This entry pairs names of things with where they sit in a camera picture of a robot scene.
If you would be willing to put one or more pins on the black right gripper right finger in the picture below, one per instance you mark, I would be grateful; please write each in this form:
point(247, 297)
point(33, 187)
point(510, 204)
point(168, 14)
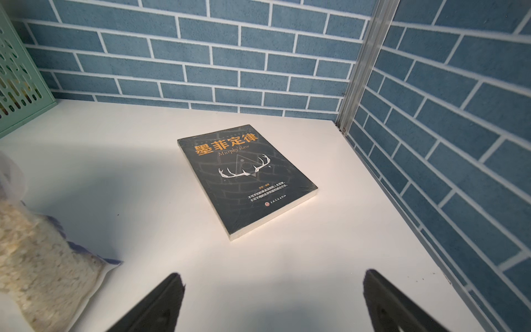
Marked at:
point(391, 310)

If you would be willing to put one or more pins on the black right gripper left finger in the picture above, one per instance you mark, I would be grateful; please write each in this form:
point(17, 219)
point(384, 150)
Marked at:
point(158, 311)

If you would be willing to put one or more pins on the white oats bag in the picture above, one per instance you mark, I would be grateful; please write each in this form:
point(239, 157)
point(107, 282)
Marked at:
point(46, 279)

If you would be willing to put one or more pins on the black Chinese title book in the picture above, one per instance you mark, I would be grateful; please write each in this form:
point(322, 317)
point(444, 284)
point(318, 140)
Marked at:
point(247, 180)

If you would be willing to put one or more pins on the mint green file crate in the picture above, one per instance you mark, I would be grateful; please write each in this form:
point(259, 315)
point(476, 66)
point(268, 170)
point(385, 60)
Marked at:
point(24, 93)

